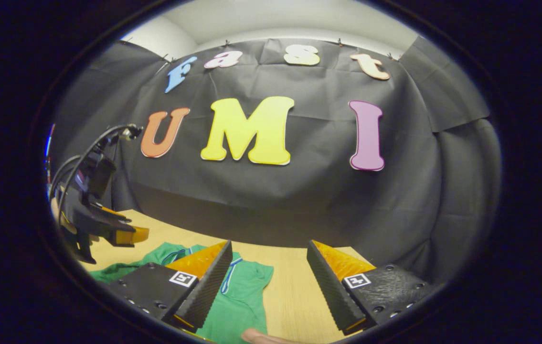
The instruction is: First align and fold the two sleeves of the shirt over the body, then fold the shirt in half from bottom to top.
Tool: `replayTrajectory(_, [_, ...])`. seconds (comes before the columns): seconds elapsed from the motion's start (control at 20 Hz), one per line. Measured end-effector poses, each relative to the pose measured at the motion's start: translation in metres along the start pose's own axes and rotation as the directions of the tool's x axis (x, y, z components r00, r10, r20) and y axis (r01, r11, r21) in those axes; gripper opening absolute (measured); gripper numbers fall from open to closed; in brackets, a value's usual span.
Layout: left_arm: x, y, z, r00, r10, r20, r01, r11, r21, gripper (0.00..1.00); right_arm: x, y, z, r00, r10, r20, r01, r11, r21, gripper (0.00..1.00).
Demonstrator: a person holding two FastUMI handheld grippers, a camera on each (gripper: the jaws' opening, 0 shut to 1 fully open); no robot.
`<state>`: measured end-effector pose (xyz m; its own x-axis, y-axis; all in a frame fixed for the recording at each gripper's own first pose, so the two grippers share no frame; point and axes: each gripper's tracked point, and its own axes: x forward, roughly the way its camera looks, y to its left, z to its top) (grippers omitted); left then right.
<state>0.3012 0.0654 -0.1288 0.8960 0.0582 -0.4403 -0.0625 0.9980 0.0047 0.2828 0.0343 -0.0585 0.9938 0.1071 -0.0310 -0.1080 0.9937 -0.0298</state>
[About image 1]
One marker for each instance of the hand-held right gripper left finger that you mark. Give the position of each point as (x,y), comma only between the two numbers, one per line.
(204,296)

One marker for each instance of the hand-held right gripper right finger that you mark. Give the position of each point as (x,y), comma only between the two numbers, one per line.
(330,291)

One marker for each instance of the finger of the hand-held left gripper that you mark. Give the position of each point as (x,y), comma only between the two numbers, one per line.
(108,225)
(84,248)

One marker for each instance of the green T-shirt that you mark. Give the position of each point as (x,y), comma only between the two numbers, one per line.
(242,301)

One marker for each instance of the computer monitor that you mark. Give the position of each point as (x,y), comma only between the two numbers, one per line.
(50,141)

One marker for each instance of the black backdrop cloth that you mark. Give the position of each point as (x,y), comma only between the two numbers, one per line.
(309,200)

